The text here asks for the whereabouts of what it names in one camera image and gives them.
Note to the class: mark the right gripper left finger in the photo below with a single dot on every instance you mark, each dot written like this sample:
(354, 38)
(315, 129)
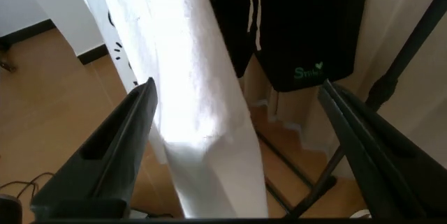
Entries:
(87, 182)

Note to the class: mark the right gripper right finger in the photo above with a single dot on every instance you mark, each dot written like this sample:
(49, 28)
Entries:
(384, 175)

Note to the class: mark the white printed shirt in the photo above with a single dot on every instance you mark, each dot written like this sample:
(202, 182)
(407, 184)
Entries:
(195, 95)

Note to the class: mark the black shorts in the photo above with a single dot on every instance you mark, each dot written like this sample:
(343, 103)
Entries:
(307, 25)

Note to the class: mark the white laundry basket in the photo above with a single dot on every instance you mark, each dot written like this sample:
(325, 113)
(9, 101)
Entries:
(359, 214)

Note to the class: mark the black clothes rack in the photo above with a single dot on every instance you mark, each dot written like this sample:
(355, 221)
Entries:
(401, 63)

